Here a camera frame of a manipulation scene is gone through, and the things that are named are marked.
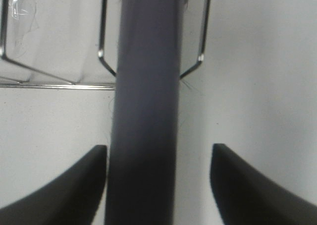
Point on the metal wire dish rack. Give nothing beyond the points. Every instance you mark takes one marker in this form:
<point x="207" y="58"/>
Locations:
<point x="94" y="44"/>

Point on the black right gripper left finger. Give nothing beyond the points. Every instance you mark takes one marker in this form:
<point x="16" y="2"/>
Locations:
<point x="72" y="198"/>

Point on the grey hand brush black bristles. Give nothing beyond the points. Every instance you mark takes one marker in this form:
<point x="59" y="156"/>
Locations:
<point x="142" y="154"/>

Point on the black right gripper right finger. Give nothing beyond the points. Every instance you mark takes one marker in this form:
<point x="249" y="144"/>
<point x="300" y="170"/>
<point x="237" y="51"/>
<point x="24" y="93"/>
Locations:
<point x="244" y="196"/>

